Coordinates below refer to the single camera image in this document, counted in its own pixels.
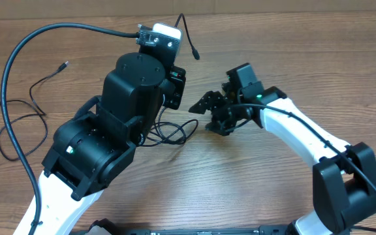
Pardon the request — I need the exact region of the thin black USB cable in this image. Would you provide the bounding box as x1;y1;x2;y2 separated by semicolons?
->
0;61;70;163

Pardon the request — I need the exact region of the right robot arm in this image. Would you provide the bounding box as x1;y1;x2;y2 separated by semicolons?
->
189;63;376;234

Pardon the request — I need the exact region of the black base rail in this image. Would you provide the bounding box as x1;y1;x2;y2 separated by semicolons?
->
69;219;299;235

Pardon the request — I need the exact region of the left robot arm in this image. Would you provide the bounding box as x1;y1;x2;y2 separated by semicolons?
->
35;51;185;234

